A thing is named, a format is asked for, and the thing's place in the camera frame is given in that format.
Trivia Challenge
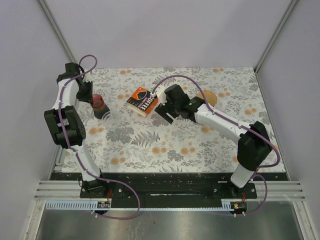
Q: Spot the brown paper coffee filter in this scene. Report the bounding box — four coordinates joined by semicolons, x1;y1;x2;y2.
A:
203;89;218;107

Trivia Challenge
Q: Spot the coffee filter paper box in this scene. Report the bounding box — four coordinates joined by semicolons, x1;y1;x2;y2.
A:
126;87;159;117

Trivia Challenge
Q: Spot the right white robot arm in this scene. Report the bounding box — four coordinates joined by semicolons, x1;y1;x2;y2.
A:
151;84;272;198

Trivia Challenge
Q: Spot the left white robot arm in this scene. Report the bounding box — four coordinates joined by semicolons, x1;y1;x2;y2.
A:
44;62;109;198

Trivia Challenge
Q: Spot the brown bottle red cap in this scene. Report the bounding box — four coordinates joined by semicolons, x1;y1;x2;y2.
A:
90;93;110;120

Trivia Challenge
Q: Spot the clear plastic cup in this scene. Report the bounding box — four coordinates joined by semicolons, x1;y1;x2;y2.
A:
101;111;122;128

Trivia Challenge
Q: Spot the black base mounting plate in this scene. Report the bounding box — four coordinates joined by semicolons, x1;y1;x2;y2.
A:
78;173;257;210

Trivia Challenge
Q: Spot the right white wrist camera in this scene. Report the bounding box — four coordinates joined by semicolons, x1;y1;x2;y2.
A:
150;86;167;105

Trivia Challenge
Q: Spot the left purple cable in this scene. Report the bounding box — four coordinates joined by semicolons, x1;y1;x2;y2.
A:
58;54;142;221

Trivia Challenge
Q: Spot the purple cable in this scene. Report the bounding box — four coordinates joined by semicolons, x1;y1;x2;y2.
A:
58;54;142;221
151;74;280;216

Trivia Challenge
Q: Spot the left aluminium frame post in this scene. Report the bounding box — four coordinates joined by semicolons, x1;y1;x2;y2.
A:
36;0;78;63

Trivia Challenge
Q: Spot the aluminium frame post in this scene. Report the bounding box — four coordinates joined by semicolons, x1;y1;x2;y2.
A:
36;0;78;63
254;0;300;75

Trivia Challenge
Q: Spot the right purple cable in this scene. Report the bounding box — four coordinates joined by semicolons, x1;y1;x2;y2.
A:
151;74;280;216

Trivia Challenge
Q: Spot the white slotted cable duct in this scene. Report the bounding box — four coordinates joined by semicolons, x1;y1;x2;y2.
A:
45;200;112;211

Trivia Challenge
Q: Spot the right aluminium frame post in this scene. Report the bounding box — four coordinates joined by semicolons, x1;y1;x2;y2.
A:
254;0;300;75

